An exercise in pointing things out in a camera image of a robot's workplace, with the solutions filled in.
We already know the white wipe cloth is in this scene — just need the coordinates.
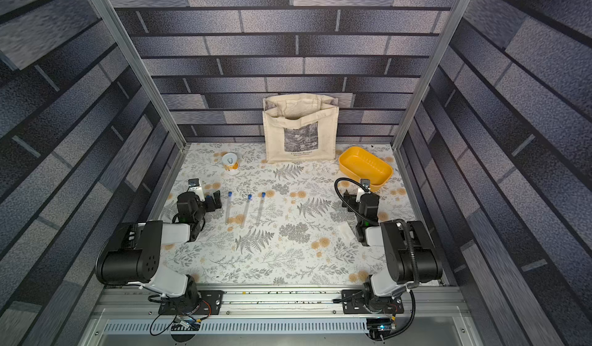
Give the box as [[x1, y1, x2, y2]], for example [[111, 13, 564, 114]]
[[338, 222, 357, 244]]

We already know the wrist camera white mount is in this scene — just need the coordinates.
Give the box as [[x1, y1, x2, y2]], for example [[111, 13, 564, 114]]
[[356, 179, 371, 203], [187, 178, 205, 202]]

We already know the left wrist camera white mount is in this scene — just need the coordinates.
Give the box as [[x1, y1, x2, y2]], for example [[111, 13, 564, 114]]
[[187, 178, 205, 202]]

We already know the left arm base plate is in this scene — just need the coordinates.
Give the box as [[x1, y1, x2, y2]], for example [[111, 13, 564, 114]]
[[158, 291, 224, 316]]

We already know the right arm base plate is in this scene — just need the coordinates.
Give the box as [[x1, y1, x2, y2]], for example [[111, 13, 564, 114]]
[[333, 290, 405, 315]]

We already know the right controller board green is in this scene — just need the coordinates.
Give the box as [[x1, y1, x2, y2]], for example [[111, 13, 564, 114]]
[[366, 316, 396, 341]]

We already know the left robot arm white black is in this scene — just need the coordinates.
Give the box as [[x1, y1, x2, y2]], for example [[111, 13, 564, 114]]
[[95, 189, 223, 317]]

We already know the test tube blue cap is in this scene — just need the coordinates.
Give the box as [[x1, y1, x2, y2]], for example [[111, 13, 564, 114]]
[[225, 191, 233, 224], [256, 192, 266, 226], [241, 194, 253, 227]]

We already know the aluminium mounting rail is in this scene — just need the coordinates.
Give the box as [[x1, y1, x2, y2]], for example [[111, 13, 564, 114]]
[[80, 284, 482, 345]]

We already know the yellow plastic tray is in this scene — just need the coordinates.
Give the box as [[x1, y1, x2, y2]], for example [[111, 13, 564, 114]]
[[339, 147, 393, 192]]

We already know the beige canvas tote bag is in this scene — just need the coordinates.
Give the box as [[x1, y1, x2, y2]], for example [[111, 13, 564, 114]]
[[262, 93, 339, 163]]

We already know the black corrugated cable conduit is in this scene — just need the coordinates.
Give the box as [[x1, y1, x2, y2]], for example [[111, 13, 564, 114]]
[[334, 177, 422, 284]]

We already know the left controller board with wires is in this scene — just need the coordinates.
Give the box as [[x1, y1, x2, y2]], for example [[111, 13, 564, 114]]
[[148, 300, 212, 344]]

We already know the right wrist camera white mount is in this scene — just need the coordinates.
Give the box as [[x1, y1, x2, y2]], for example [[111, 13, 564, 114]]
[[356, 179, 371, 203]]

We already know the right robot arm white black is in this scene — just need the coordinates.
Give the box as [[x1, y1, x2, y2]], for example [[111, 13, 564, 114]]
[[342, 193, 443, 314]]

